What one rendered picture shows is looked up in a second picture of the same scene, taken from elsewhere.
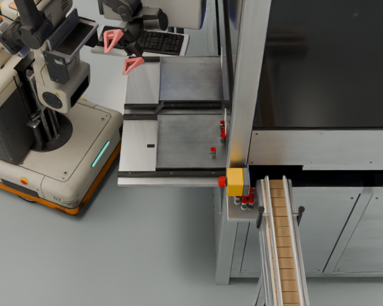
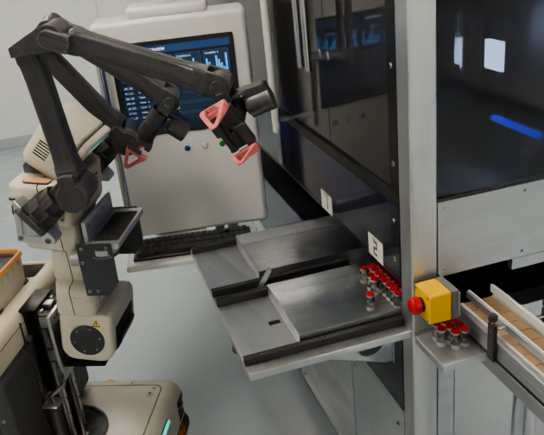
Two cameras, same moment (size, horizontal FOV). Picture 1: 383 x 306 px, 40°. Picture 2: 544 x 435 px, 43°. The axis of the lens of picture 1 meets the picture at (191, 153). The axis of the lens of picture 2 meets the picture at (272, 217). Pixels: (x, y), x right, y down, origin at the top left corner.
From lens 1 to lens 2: 85 cm
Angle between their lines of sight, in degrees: 31
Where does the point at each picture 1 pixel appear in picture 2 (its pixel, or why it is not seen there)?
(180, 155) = (324, 319)
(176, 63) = (259, 241)
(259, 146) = (451, 232)
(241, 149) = (426, 244)
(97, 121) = (142, 399)
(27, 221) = not seen: outside the picture
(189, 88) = (293, 257)
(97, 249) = not seen: outside the picture
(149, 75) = (229, 260)
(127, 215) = not seen: outside the picture
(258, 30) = (426, 14)
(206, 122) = (338, 280)
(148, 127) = (258, 305)
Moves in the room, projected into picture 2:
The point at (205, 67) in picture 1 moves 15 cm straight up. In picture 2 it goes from (300, 236) to (296, 192)
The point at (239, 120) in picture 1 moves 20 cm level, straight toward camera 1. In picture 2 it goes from (418, 185) to (454, 222)
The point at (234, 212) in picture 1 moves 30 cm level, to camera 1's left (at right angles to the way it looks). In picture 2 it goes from (445, 356) to (319, 389)
